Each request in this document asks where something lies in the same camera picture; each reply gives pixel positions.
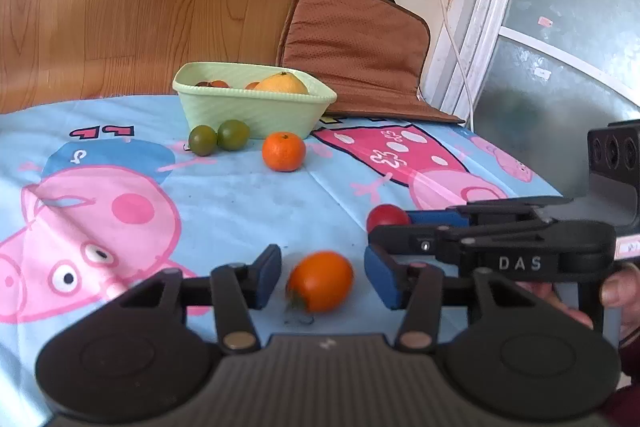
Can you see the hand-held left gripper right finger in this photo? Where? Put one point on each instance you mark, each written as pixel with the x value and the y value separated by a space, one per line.
pixel 382 279

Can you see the orange tomato curly stem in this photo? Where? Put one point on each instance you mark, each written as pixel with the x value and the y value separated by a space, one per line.
pixel 322 282

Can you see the white framed glass door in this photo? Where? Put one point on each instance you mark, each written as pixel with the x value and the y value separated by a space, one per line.
pixel 565 32

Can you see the small orange-red tomato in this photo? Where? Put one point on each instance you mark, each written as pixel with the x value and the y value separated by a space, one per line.
pixel 219 83

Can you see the person's right hand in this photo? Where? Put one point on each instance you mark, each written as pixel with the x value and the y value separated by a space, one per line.
pixel 622 289

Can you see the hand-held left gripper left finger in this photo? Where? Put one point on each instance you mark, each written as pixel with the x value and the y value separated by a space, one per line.
pixel 267 279

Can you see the brown seat cushion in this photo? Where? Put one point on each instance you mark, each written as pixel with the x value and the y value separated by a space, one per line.
pixel 360 52

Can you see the white sticker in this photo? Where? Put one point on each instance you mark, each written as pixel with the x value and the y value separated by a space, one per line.
pixel 541 73

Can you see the cartoon pig printed blanket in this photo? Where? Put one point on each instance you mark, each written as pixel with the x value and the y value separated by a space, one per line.
pixel 225 207

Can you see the small red tomato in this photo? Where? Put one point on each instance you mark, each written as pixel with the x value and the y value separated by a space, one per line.
pixel 384 216

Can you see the large yellow orange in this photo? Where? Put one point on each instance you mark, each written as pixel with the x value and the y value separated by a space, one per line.
pixel 282 84

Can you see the green tomato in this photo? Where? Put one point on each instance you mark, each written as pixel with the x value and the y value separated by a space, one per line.
pixel 202 141
pixel 234 135

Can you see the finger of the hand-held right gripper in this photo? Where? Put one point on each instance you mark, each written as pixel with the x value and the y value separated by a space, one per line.
pixel 437 218
pixel 425 244

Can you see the green plastic basket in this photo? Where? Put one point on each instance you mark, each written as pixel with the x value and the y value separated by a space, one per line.
pixel 245 112

